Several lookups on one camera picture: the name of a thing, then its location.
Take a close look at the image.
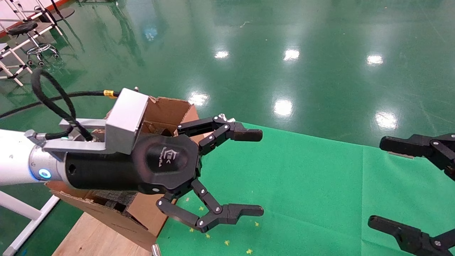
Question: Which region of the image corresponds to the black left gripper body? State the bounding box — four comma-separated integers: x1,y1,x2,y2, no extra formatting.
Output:
65,134,202,195

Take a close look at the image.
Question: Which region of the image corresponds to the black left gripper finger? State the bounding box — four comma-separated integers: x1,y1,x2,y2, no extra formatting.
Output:
177,117,263,155
156,178,264,234

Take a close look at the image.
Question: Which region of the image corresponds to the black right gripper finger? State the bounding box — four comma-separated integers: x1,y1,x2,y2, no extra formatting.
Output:
379,133,455,180
368,215,455,256

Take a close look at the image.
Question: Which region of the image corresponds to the large open cardboard carton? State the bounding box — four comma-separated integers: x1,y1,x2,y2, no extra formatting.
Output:
44,96,205,251

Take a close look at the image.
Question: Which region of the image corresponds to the black foam block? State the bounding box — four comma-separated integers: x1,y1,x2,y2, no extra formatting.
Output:
93,190,137,213

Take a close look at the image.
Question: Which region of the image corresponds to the green table cloth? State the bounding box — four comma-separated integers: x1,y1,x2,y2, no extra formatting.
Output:
156,121,455,256

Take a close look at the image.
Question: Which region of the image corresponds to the black round stand base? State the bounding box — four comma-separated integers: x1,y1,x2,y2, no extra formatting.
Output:
43,0,76,22

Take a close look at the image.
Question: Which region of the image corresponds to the black round swivel stool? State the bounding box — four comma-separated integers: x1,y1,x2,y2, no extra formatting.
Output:
7,21,60,67

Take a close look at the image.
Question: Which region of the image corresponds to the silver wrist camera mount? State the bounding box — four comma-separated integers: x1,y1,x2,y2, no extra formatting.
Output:
25,88,149,155

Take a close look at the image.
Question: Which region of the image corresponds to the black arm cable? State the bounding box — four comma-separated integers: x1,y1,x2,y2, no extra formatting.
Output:
0,69,119,141

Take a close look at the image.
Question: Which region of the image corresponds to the white metal table frame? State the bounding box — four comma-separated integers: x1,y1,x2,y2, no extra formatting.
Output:
0,190,61,256

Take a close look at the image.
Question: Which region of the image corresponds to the white pipe rack frame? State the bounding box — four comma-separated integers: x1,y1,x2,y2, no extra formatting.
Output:
0,0,64,87

